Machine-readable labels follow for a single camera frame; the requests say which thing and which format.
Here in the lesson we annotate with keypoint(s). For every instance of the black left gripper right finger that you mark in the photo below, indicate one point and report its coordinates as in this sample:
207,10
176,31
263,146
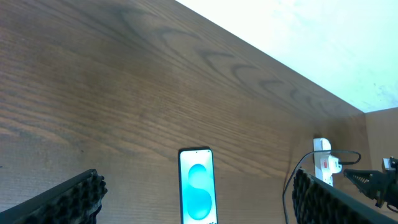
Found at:
317,202

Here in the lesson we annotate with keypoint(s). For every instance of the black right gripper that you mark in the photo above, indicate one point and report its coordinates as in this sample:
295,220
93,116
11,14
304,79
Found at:
378,185

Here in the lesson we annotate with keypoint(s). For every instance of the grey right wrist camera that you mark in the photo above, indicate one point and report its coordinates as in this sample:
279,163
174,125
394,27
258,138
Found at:
386,164

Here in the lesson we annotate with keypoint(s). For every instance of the blue screen Galaxy smartphone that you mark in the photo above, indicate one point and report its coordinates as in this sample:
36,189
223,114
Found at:
197,187

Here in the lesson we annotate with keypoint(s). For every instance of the white USB charger plug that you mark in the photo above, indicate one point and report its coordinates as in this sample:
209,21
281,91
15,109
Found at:
330,165

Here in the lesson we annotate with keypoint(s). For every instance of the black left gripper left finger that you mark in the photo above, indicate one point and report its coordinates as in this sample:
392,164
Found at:
77,200

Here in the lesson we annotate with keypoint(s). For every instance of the white power strip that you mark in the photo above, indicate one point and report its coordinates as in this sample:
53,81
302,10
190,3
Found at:
322,148

